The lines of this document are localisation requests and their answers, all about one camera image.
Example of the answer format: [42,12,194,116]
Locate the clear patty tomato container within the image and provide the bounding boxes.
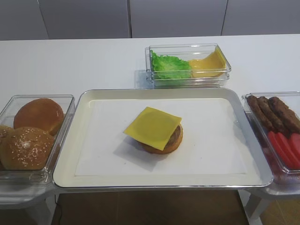
[242,91,300,184]

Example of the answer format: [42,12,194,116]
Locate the plain bottom bun in container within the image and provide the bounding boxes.
[14,98,64,136]

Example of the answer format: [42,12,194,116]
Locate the clear bun container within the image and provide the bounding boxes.
[0,95,75,185]

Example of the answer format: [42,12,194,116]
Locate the green lettuce leaf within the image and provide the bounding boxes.
[150,50,191,79]

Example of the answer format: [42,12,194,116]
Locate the meat patty on tray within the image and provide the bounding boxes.
[165,124,182,148]

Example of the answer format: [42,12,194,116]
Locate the red tomato slice middle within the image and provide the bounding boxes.
[275,133,300,170]

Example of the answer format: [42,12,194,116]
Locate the clear lettuce cheese container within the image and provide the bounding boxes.
[145,43,232,88]

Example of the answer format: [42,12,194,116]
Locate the white metal tray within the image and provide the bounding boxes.
[53,88,273,189]

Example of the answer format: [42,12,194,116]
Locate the brown patty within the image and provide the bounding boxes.
[247,95,275,131]
[258,97,286,134]
[269,97,300,134]

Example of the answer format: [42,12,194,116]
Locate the brown patty left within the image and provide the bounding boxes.
[247,95,275,131]

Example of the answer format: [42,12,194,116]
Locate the yellow cheese slices in container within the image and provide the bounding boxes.
[188,48,226,78]

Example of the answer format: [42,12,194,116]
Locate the red tomato slice right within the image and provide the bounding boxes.
[288,133,300,160]

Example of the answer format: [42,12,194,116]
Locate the brown patty middle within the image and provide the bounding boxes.
[258,97,286,134]

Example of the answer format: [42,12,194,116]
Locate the red tomato slice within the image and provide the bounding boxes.
[288,133,300,160]
[275,133,300,170]
[268,131,293,169]

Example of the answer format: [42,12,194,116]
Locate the white paper sheet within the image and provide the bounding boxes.
[75,98,247,176]

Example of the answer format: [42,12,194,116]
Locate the sesame bun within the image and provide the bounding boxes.
[0,127,54,170]
[0,125,14,171]

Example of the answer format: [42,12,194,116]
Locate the bottom bun on tray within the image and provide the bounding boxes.
[140,126,183,155]

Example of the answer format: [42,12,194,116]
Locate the yellow cheese slice on burger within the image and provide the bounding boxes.
[124,106,182,151]

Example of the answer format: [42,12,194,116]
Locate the brown patty right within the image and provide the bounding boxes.
[269,97,300,134]

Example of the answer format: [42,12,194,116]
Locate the red tomato slice left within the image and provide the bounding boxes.
[268,131,293,169]

